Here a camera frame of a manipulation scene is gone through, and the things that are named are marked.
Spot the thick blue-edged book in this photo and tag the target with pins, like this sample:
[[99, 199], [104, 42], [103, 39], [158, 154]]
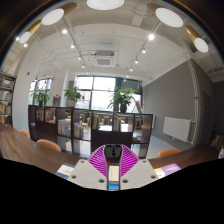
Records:
[[113, 185]]

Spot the wall bookcase with books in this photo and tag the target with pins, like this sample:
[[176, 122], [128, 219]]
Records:
[[6, 96]]

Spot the blue and white book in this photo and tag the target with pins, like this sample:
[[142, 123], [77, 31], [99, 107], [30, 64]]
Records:
[[65, 170]]

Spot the medium potted green plant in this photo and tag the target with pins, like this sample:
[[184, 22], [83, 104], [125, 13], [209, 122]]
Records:
[[73, 94]]

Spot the white book with cartoon cover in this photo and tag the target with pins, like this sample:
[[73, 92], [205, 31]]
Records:
[[159, 173]]

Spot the small potted green plant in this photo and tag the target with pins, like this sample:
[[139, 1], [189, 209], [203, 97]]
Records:
[[40, 96]]

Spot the purple and white book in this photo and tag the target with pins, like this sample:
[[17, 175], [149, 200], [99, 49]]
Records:
[[171, 169]]

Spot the large white wall radiator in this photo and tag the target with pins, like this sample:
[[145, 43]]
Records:
[[176, 128]]

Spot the ceiling spot lights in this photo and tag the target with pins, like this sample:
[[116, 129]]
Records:
[[151, 36]]

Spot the small white wall radiator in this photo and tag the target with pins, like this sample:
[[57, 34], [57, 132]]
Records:
[[153, 121]]

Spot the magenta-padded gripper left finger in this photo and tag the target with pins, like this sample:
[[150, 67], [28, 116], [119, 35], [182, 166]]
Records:
[[85, 173]]

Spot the dark open shelf unit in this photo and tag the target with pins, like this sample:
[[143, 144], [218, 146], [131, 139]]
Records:
[[110, 137]]

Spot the group of orange chairs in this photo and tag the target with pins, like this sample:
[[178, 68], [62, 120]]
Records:
[[49, 144]]

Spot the small black charger block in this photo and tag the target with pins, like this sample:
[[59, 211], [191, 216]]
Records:
[[113, 151]]

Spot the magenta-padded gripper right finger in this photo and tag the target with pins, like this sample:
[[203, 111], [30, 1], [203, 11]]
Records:
[[141, 173]]

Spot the large cream book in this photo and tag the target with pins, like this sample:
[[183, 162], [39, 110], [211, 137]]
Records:
[[114, 173]]

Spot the large potted green plant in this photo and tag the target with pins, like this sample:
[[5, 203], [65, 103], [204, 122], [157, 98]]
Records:
[[122, 96]]

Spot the ceiling air conditioner unit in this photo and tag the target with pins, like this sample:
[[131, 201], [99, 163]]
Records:
[[104, 59]]

